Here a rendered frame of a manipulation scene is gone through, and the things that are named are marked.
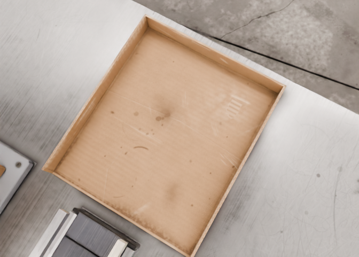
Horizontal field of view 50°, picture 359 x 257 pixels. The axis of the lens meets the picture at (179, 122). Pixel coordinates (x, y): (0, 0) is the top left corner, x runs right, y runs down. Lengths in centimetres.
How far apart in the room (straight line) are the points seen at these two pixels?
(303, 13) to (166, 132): 120
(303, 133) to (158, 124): 23
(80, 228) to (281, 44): 124
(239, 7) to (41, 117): 118
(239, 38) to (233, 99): 100
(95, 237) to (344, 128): 42
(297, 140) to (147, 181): 25
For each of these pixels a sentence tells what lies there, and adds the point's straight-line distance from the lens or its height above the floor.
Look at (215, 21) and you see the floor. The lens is 165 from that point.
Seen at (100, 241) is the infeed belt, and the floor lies 88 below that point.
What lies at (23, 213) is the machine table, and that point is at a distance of 66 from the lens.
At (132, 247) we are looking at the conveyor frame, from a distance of 57.
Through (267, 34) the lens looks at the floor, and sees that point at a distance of 165.
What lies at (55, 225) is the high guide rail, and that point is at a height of 96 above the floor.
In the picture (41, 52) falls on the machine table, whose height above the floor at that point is 83.
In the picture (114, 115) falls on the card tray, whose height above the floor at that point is 83.
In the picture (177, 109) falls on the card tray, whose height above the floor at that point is 83.
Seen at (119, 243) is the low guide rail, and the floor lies 92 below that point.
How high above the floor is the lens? 143
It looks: 75 degrees down
